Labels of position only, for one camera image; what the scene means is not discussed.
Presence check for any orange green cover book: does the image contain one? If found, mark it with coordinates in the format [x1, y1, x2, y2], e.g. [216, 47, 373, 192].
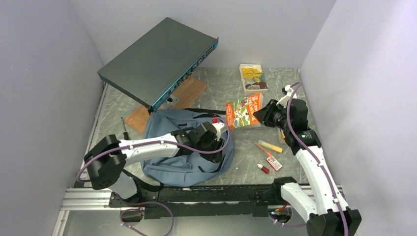
[226, 93, 264, 130]

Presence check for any black yellow screwdriver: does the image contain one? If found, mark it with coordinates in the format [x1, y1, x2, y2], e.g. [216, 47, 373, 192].
[120, 117, 130, 140]

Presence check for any yellow highlighter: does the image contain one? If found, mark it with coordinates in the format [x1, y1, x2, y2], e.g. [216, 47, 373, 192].
[258, 140, 283, 153]

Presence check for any aluminium frame rail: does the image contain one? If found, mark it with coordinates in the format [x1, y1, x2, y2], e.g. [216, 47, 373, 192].
[52, 185, 357, 236]

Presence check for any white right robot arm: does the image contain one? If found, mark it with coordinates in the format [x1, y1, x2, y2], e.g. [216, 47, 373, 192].
[254, 99, 362, 236]

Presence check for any grey network switch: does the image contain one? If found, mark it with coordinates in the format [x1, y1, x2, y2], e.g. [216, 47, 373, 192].
[97, 17, 218, 114]

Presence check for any yellow cover book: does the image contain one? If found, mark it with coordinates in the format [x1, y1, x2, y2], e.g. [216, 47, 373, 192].
[239, 64, 268, 94]

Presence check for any yellow bottom book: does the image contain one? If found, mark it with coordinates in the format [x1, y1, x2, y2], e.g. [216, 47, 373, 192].
[278, 128, 286, 144]

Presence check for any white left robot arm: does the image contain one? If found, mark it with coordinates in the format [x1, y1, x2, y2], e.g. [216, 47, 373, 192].
[80, 121, 229, 207]

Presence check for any wooden board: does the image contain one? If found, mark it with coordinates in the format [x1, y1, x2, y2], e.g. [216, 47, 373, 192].
[124, 77, 208, 134]

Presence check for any red white eraser box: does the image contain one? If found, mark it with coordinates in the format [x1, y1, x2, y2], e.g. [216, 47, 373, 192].
[266, 156, 282, 171]

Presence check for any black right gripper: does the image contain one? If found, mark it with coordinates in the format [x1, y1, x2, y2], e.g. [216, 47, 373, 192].
[254, 98, 292, 131]

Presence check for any blue backpack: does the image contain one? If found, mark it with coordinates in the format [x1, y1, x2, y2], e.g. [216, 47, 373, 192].
[120, 108, 235, 193]

